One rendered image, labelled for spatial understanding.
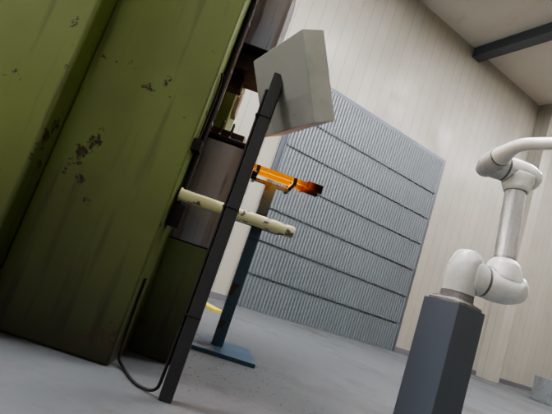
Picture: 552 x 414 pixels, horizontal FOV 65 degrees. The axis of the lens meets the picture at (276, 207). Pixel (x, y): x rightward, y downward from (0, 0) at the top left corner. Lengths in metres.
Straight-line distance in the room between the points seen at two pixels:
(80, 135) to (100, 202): 0.25
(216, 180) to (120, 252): 0.52
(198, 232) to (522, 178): 1.64
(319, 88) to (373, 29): 6.10
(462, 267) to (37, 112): 1.86
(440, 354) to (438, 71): 6.64
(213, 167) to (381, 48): 5.87
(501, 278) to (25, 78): 2.12
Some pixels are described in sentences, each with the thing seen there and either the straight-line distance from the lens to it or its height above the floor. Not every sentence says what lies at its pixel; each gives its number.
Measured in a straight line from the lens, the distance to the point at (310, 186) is 2.39.
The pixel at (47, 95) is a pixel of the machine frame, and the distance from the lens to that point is 1.65.
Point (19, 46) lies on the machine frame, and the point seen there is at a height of 0.89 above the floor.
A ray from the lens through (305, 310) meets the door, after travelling 6.35.
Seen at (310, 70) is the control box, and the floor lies 1.06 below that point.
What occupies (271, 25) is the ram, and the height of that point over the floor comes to 1.48.
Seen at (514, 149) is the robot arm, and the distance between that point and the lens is 2.38.
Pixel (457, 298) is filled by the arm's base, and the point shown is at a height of 0.62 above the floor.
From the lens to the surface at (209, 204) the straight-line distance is 1.59.
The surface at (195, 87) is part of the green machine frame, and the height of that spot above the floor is 1.00.
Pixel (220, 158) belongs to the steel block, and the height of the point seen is 0.85.
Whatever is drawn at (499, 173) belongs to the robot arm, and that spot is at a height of 1.32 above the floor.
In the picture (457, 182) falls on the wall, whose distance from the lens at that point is 8.46.
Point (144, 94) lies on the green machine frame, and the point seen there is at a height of 0.91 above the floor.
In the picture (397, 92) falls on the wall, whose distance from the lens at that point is 7.54.
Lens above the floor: 0.43
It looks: 9 degrees up
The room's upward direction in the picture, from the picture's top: 19 degrees clockwise
